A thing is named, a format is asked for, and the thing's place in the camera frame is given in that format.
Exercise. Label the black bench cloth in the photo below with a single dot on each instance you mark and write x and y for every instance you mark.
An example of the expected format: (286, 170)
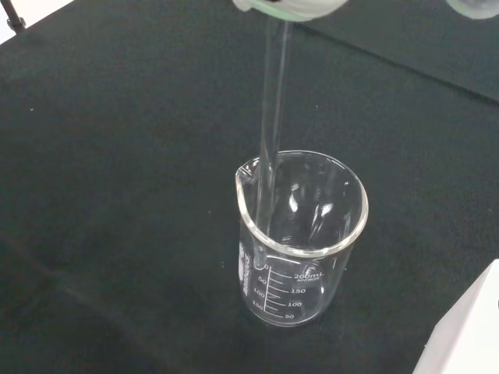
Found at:
(117, 195)

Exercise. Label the black tripod leg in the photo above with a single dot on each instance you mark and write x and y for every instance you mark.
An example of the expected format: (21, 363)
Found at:
(15, 17)

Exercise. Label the clear glass beaker with scale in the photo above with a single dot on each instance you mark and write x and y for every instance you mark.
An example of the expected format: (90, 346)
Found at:
(304, 280)

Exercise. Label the white test tube rack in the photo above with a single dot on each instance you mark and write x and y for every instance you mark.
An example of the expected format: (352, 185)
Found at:
(471, 331)

